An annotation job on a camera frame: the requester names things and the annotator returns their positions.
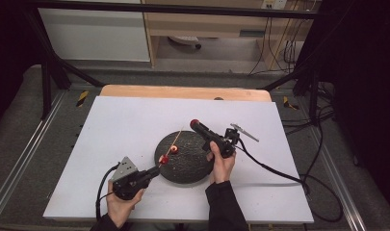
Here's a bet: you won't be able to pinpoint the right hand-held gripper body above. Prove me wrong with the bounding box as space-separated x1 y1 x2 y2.
211 122 261 160

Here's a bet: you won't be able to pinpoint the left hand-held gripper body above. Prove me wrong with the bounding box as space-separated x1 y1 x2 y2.
111 156 154 201

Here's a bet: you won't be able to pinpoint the thin wooden skewer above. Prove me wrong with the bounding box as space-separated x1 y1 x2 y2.
158 127 185 168

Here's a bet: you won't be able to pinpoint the round black plate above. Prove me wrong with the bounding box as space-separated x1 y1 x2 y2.
154 130 216 185

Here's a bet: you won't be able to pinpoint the person's left hand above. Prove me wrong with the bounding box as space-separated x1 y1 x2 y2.
105 179 146 230

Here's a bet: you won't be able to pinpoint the person's right hand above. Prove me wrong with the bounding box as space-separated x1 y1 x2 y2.
205 141 237 185

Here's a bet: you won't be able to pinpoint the wooden table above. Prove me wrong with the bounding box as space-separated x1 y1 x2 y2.
99 84 273 103

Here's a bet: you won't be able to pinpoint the white board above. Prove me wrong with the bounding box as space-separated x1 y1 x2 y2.
42 95 315 224

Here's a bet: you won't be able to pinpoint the yellow black tape strip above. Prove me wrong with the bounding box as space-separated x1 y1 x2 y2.
282 95 299 111
75 90 90 109

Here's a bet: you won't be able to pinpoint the white chair base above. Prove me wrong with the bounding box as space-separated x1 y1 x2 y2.
167 35 203 51

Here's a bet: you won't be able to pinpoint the black metal stand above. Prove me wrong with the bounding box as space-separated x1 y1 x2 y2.
23 9 105 120
263 61 322 124

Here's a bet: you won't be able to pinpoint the light wooden desk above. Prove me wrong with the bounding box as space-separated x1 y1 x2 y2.
141 0 316 70

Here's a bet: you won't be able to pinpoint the black metal crossbar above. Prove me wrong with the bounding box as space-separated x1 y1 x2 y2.
31 1 320 20

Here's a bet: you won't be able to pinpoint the white power strip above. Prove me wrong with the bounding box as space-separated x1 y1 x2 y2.
261 0 289 11

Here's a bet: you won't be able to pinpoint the white cabinet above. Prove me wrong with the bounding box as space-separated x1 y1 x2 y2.
38 7 151 63

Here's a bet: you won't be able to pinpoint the black curtain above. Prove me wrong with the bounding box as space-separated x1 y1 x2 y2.
316 0 390 211
0 0 44 131

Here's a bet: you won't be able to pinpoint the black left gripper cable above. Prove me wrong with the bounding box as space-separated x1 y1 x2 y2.
94 164 120 223

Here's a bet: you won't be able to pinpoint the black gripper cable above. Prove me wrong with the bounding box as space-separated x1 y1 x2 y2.
94 164 120 223
234 138 344 223

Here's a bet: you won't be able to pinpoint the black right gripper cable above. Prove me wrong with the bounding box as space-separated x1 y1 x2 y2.
234 138 344 223

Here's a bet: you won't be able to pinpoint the black floor cables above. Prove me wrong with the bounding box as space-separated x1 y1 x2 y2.
280 81 337 136

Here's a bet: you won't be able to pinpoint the aluminium floor rail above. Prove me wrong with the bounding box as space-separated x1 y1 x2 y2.
0 90 67 219
306 126 368 231

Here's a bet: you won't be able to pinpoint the hanging black cables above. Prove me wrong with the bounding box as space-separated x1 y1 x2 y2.
247 13 310 77

